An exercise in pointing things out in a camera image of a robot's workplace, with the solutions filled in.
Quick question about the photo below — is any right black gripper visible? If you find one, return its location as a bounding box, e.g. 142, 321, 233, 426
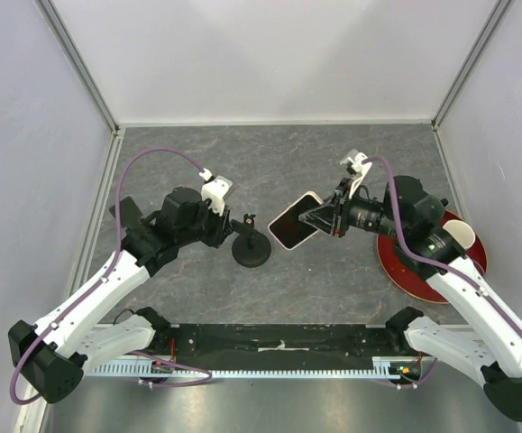
299, 178, 406, 240

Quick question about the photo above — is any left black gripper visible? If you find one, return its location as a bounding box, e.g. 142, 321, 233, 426
178, 195, 234, 249

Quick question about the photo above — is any black phone stand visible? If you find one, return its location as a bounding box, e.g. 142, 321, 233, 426
231, 214, 271, 268

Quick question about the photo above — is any small black phone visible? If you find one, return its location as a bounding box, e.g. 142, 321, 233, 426
118, 196, 142, 229

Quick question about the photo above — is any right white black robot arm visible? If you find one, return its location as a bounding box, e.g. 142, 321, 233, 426
298, 176, 522, 421

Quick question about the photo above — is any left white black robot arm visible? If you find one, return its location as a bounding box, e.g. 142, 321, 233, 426
8, 178, 232, 404

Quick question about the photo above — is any red round tray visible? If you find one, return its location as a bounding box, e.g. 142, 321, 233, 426
377, 210, 488, 304

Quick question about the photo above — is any dark green cup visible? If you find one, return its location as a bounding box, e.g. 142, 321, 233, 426
427, 196, 449, 222

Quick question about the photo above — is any white blue mug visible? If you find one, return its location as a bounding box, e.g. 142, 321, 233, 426
443, 220, 476, 250

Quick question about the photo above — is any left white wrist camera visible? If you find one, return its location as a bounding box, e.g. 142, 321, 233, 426
198, 168, 233, 217

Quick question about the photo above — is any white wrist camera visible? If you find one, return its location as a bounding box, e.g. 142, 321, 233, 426
339, 149, 372, 199
198, 168, 233, 217

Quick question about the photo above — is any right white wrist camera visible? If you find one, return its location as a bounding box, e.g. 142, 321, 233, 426
339, 149, 372, 199

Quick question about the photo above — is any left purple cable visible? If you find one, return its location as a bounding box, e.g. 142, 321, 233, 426
10, 147, 215, 407

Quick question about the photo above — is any purple cable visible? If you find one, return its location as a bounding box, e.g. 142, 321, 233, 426
362, 155, 522, 416
10, 147, 215, 407

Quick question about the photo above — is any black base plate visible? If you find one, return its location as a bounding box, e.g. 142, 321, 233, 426
148, 324, 417, 357

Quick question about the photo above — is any light blue cable duct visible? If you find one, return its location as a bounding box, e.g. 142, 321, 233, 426
87, 356, 401, 380

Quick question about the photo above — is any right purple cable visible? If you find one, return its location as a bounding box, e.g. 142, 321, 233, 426
362, 155, 522, 416

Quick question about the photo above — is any right aluminium frame post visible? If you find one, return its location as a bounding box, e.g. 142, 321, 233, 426
431, 0, 513, 132

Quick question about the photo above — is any aluminium frame post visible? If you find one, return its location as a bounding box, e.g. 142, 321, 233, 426
34, 0, 120, 135
431, 0, 513, 132

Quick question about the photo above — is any left aluminium frame post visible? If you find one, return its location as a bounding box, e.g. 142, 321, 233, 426
34, 0, 120, 135

